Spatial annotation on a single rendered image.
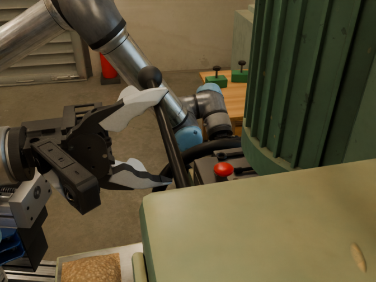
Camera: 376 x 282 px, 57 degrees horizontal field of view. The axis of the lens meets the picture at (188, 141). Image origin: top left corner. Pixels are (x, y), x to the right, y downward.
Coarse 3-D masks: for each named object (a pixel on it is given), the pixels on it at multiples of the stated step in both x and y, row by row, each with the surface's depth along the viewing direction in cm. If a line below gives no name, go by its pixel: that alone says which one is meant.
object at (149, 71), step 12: (144, 72) 48; (156, 72) 48; (144, 84) 48; (156, 84) 47; (156, 108) 42; (168, 120) 40; (168, 132) 38; (168, 144) 36; (168, 156) 35; (180, 156) 35; (180, 168) 33; (180, 180) 32
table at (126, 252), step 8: (104, 248) 55; (112, 248) 55; (120, 248) 55; (128, 248) 55; (136, 248) 55; (64, 256) 54; (72, 256) 54; (80, 256) 54; (88, 256) 54; (120, 256) 54; (128, 256) 54; (56, 264) 53; (120, 264) 52; (128, 264) 52; (56, 272) 51; (128, 272) 51; (56, 280) 50; (128, 280) 50
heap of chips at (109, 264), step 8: (96, 256) 52; (104, 256) 52; (112, 256) 54; (64, 264) 52; (72, 264) 50; (80, 264) 50; (88, 264) 50; (96, 264) 50; (104, 264) 50; (112, 264) 51; (64, 272) 51; (72, 272) 49; (80, 272) 48; (88, 272) 48; (96, 272) 48; (104, 272) 49; (112, 272) 49; (120, 272) 51; (64, 280) 48; (72, 280) 48; (80, 280) 47; (88, 280) 47; (96, 280) 47; (104, 280) 48; (112, 280) 48; (120, 280) 50
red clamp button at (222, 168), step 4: (216, 164) 53; (220, 164) 53; (224, 164) 53; (228, 164) 53; (216, 168) 52; (220, 168) 52; (224, 168) 52; (228, 168) 52; (232, 168) 52; (216, 172) 52; (220, 172) 51; (224, 172) 51; (228, 172) 51; (232, 172) 52
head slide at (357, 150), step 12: (372, 72) 17; (372, 84) 17; (372, 96) 17; (360, 108) 18; (372, 108) 17; (360, 120) 18; (372, 120) 17; (360, 132) 18; (372, 132) 17; (360, 144) 18; (372, 144) 17; (348, 156) 19; (360, 156) 18; (372, 156) 17
